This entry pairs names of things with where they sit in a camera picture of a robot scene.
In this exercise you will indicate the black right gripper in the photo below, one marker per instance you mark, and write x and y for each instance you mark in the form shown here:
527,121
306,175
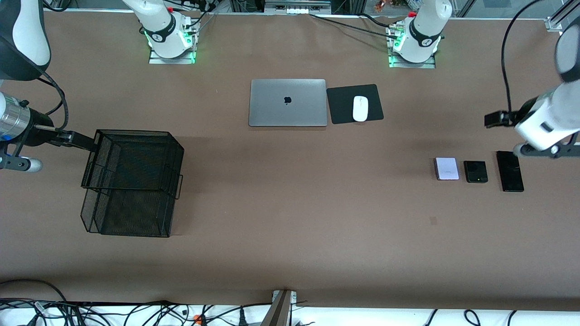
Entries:
38,134

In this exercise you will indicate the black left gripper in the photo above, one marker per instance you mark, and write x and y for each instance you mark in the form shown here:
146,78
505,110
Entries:
525,110

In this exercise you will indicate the small black flip phone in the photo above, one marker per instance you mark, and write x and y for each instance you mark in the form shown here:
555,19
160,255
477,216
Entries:
476,172

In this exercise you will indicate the tall black smartphone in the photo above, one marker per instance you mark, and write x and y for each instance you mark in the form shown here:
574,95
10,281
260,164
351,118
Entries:
510,172

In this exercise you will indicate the lavender Huawei phone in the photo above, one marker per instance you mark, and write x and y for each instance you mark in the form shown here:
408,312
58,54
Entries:
446,169

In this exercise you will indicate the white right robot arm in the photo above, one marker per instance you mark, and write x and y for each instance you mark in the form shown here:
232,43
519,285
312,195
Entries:
27,27

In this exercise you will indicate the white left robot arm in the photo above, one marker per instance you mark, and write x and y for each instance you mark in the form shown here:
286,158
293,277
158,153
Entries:
543,122

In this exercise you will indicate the black mesh two-tier tray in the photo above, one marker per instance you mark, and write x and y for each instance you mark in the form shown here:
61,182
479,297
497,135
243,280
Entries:
136,181

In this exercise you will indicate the white computer mouse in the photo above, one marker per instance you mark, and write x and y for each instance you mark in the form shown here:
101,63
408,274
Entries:
360,108

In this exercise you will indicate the black mouse pad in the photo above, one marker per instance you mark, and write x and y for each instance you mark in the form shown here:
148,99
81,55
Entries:
340,104

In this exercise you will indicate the silver closed laptop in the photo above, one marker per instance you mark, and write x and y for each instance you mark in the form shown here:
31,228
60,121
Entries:
287,102

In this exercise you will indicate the grey power strip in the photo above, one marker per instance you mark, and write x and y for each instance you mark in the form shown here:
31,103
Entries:
297,7

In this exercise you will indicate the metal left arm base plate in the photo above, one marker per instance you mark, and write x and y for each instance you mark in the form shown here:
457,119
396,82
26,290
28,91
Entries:
426,65

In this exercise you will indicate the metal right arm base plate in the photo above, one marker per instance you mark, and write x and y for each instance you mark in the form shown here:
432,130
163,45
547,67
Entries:
156,60

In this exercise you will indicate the aluminium frame profile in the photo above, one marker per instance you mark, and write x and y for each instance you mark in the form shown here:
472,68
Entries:
555,22

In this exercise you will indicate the aluminium post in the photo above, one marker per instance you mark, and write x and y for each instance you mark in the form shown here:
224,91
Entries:
280,310

